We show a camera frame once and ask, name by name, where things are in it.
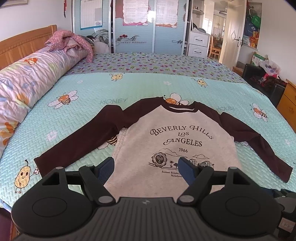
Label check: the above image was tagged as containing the grey and maroon sweatshirt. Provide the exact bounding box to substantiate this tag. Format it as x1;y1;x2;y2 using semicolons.
35;97;292;198

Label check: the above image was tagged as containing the teal bee-pattern bedspread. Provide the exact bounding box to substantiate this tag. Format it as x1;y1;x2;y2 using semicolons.
0;52;296;209

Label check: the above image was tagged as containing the wooden dresser desk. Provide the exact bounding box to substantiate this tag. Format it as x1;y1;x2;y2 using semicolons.
277;79;296;132

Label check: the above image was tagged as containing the floral rolled quilt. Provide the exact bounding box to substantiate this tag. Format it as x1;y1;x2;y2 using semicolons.
0;47;87;154

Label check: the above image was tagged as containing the white drawer cabinet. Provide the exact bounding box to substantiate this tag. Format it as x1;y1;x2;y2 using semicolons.
187;31;210;58

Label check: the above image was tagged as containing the pink crumpled garment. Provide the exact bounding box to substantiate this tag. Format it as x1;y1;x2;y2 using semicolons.
45;30;94;63

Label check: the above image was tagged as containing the white room door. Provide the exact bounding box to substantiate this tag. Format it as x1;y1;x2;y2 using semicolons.
219;0;247;69

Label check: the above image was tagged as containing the wooden headboard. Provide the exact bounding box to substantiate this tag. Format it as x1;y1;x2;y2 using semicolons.
0;25;57;69

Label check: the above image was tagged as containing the blue sliding-door wardrobe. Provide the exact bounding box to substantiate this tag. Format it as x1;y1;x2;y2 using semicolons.
72;1;189;55

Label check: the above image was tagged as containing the red hanging wall ornament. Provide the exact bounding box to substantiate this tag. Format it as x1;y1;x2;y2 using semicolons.
63;0;67;18

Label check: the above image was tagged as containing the framed wall picture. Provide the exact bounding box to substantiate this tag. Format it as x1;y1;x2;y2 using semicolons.
1;0;28;8

